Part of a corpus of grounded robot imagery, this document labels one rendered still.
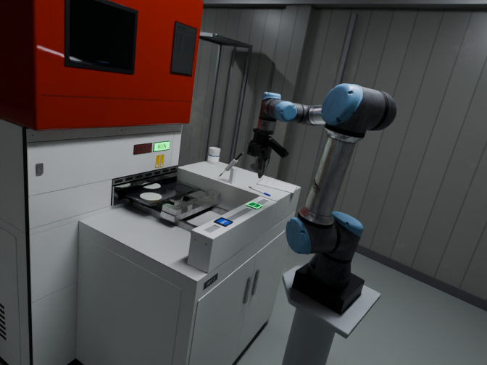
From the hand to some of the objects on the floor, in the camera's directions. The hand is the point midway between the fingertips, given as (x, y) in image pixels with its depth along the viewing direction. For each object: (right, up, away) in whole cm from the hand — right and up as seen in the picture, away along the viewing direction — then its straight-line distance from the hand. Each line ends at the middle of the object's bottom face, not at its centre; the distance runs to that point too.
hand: (261, 176), depth 146 cm
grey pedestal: (+16, -122, -6) cm, 124 cm away
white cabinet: (-40, -97, +45) cm, 114 cm away
